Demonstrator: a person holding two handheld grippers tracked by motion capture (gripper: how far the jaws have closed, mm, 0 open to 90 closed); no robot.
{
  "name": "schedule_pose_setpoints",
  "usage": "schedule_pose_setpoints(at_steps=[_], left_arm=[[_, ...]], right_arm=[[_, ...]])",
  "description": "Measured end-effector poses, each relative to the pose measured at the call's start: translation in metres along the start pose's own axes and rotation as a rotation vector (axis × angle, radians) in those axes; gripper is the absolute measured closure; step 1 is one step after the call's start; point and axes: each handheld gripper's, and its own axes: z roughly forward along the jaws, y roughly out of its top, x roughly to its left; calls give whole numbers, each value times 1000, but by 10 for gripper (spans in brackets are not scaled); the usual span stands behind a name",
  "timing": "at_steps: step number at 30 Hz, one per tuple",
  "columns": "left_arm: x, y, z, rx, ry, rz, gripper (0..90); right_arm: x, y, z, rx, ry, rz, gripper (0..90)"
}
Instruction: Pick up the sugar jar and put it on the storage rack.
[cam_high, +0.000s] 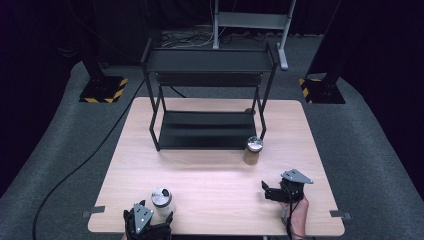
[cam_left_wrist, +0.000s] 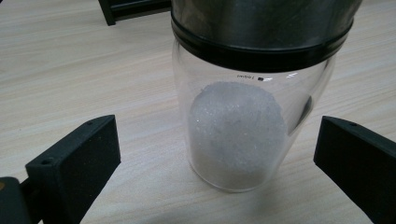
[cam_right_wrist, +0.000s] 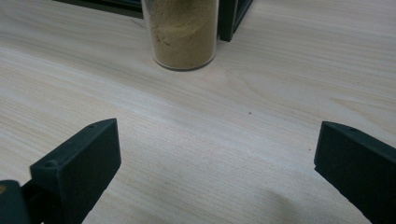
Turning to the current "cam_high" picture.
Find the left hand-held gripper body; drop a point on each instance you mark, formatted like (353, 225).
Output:
(142, 218)

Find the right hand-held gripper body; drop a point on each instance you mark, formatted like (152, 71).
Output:
(293, 186)

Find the white jar with silver lid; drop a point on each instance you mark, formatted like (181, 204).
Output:
(161, 197)

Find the brown jar with silver lid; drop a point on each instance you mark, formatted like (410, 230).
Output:
(251, 156)

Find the black two-tier metal rack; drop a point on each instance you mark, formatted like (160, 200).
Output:
(206, 130)

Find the person's right hand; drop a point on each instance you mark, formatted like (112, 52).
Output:
(298, 216)

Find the small brown round object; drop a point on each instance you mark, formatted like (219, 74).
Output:
(250, 111)

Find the black stand with striped base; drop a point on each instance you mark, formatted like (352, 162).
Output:
(101, 88)
(323, 90)

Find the grey metal stand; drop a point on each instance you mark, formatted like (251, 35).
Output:
(251, 20)

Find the grey table bracket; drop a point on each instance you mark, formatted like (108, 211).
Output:
(94, 210)
(340, 214)

